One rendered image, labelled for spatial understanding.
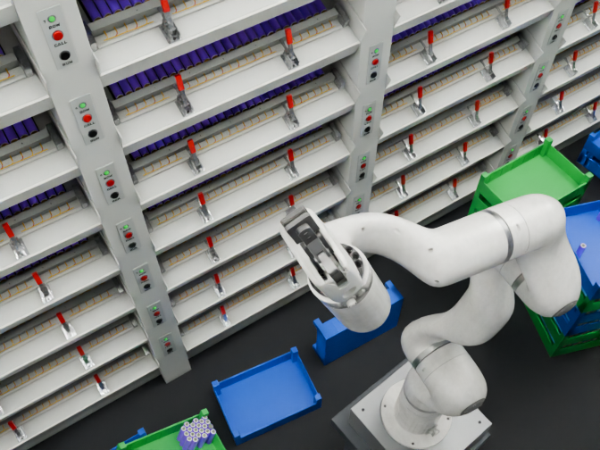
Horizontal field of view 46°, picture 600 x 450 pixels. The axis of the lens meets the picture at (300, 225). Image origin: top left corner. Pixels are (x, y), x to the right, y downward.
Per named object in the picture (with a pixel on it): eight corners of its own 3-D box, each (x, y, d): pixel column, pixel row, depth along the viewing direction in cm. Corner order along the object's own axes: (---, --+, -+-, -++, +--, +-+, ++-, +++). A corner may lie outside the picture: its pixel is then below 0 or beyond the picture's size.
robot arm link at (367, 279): (334, 323, 92) (328, 317, 90) (301, 272, 97) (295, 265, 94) (386, 287, 92) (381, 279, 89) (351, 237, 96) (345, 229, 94)
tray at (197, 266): (343, 201, 216) (351, 191, 207) (166, 294, 197) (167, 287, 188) (310, 147, 219) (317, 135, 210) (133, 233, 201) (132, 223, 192)
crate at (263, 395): (295, 355, 240) (295, 345, 233) (321, 407, 229) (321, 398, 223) (213, 391, 233) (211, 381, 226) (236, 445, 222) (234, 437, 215)
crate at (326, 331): (396, 325, 247) (384, 308, 250) (404, 297, 230) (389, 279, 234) (324, 365, 238) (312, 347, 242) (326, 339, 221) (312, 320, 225)
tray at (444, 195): (487, 185, 270) (504, 171, 257) (359, 256, 251) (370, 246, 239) (459, 141, 273) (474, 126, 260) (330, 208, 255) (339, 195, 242)
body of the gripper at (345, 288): (334, 320, 90) (308, 293, 80) (295, 261, 95) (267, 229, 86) (382, 286, 90) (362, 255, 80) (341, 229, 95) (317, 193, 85)
